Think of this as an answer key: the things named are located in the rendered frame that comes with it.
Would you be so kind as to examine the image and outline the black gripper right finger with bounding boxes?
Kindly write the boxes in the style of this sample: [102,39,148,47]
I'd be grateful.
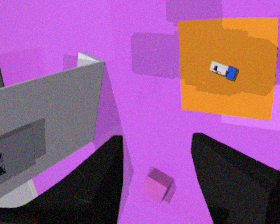
[191,132,280,224]

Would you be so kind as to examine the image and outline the small pink cube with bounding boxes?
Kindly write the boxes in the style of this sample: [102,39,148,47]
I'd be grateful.
[142,168,174,203]

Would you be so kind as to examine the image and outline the orange square mat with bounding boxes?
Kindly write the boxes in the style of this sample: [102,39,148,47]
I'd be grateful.
[177,17,279,121]

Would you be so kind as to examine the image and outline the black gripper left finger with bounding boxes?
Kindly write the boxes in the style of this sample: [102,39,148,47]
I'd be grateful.
[0,134,124,224]

